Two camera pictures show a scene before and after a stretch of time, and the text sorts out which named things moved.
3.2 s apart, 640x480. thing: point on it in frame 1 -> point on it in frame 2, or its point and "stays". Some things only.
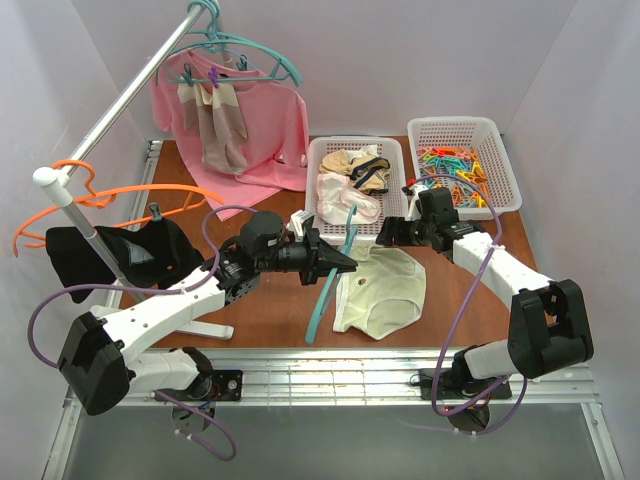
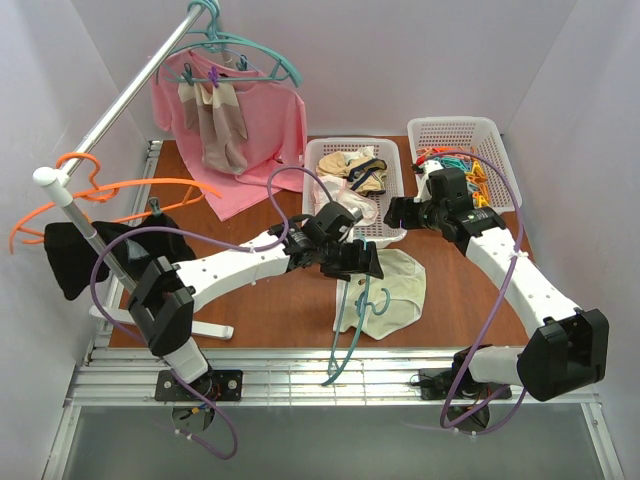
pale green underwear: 382,295 stays
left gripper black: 310,257 -> 357,257
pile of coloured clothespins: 455,161 stays
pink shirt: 275,123 stays
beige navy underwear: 365,174 stays
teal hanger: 333,282 -> 362,305
